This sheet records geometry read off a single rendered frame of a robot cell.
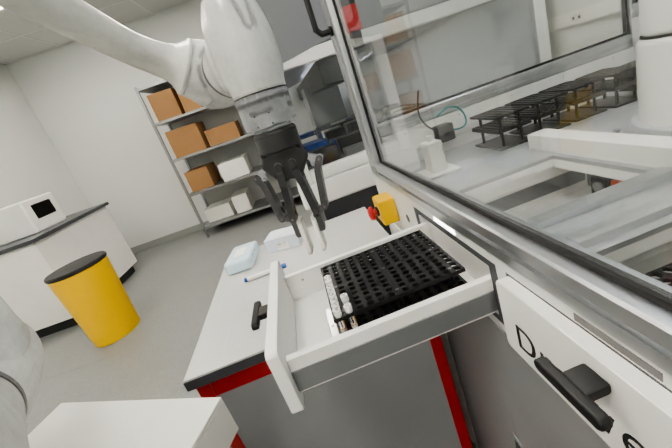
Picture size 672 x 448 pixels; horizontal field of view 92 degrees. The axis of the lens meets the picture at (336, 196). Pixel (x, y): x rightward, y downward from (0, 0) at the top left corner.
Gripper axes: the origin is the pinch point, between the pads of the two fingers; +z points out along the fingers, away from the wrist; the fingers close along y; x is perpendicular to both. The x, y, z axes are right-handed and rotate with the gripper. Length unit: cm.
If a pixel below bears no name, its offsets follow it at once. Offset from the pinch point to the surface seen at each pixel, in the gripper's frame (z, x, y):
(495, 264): 6.1, -15.2, 26.3
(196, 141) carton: -26, 349, -181
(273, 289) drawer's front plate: 6.4, -5.0, -9.2
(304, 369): 12.3, -19.0, -3.4
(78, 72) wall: -151, 374, -300
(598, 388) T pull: 8.4, -33.3, 26.9
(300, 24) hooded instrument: -50, 76, 5
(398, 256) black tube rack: 9.0, -0.6, 14.1
